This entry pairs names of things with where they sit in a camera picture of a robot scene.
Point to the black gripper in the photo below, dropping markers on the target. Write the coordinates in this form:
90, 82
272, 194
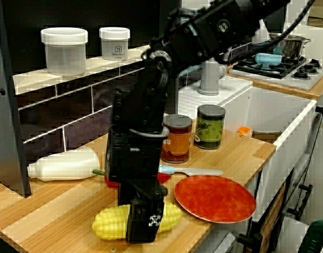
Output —
132, 158

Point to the yellow toy corn cob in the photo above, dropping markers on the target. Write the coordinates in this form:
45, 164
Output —
111, 224

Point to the red toy pepper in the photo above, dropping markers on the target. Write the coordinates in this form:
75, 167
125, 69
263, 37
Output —
164, 177

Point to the orange label toy can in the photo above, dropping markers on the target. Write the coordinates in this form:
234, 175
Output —
177, 142

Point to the white plastic bottle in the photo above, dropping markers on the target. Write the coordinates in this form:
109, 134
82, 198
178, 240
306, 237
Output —
66, 164

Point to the red round plate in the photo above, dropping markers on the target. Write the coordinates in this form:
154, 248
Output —
217, 200

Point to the green label toy can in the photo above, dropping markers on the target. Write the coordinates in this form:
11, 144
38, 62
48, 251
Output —
209, 129

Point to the orange toy bowl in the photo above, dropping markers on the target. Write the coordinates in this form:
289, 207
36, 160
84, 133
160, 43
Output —
244, 131

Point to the grey toy faucet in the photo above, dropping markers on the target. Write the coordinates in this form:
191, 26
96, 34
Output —
211, 76

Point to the white toy kitchen sink unit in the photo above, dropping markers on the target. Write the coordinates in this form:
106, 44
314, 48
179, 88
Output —
259, 110

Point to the dark grey kitchen hutch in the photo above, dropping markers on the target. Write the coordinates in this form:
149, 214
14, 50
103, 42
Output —
8, 105

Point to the small clear jar white lid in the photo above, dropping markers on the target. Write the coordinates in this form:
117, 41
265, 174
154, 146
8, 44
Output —
114, 44

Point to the large clear jar white lid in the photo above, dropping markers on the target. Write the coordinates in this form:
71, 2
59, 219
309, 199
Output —
64, 52

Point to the dark green tool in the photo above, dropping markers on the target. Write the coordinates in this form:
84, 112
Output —
319, 237

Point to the toy stovetop black grates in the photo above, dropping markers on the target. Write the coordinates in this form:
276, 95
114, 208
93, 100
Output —
272, 75

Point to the light blue dish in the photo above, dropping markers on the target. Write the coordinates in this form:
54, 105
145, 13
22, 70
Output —
267, 60

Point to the black stove knob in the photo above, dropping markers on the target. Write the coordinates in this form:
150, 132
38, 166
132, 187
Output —
313, 66
301, 73

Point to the silver metal pot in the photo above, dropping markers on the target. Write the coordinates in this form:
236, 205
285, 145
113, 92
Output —
293, 46

